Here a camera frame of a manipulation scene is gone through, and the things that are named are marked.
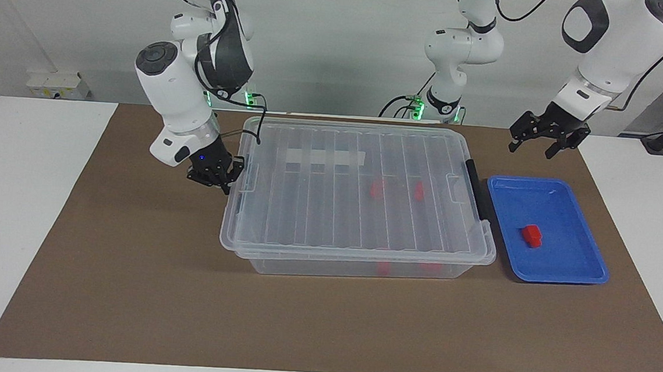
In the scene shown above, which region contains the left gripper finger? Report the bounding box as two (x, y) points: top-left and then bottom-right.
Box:
(507, 111), (536, 154)
(545, 133), (582, 162)

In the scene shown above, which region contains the clear ribbed plastic lid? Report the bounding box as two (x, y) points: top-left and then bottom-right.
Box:
(218, 113), (505, 276)

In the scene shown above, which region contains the blue plastic tray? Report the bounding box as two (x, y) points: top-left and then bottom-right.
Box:
(480, 173), (617, 288)

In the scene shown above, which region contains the clear plastic storage box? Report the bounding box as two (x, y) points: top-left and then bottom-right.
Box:
(218, 115), (505, 291)

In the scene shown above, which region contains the brown table mat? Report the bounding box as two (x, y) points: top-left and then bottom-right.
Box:
(0, 91), (663, 372)

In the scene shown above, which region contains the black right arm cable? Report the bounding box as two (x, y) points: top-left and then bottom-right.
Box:
(163, 0), (275, 146)

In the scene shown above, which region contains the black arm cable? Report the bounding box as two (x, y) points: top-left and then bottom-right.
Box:
(163, 0), (275, 146)
(486, 0), (663, 114)

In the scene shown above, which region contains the black box latch handle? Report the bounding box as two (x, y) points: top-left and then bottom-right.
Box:
(459, 158), (495, 224)

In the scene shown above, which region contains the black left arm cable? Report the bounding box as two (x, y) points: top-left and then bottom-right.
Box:
(486, 0), (663, 114)

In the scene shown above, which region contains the black base cable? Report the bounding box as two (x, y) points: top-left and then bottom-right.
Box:
(379, 79), (427, 121)

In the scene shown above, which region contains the white wall socket box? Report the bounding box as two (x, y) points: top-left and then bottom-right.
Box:
(26, 69), (92, 101)

